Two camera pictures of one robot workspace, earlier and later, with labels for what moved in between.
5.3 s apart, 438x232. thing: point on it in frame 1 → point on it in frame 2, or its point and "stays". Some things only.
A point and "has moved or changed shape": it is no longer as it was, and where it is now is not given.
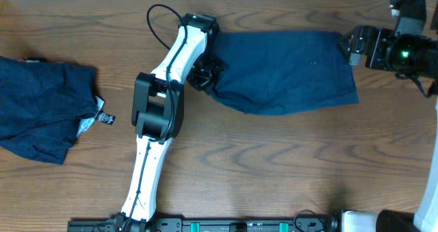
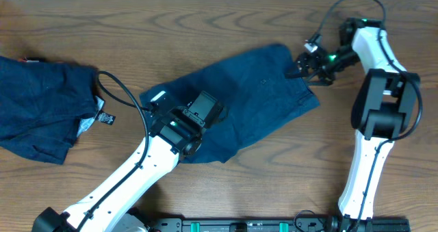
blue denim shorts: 274,72 has moved or changed shape
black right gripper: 380,38 → 312,58
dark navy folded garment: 44,106 stays
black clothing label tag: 105,118 stays
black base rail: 208,224 stays
